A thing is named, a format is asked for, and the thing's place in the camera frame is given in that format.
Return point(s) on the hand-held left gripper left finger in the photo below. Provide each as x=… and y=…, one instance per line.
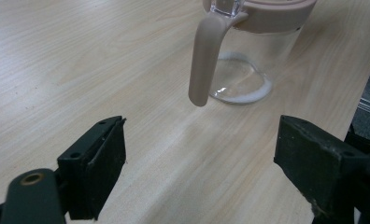
x=92, y=168

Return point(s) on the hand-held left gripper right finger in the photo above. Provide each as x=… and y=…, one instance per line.
x=317, y=165

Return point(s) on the clear glass measuring cup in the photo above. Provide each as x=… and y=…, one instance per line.
x=267, y=18

